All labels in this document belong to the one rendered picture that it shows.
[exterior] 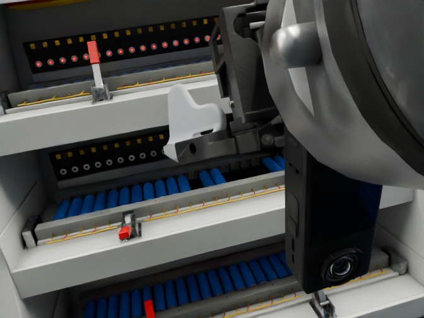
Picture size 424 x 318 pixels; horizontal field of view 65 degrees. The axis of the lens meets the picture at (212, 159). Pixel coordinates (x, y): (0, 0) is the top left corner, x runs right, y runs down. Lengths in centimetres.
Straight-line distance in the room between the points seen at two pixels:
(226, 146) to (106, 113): 30
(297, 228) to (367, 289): 48
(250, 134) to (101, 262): 36
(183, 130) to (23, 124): 29
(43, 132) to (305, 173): 40
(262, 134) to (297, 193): 4
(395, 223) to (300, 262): 50
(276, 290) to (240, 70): 49
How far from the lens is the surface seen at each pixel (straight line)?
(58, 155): 65
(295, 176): 17
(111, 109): 48
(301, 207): 18
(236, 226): 50
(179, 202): 52
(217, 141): 20
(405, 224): 67
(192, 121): 25
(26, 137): 51
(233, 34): 19
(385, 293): 66
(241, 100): 18
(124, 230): 44
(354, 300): 64
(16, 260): 55
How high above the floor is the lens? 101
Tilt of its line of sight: 4 degrees down
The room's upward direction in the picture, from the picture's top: 11 degrees counter-clockwise
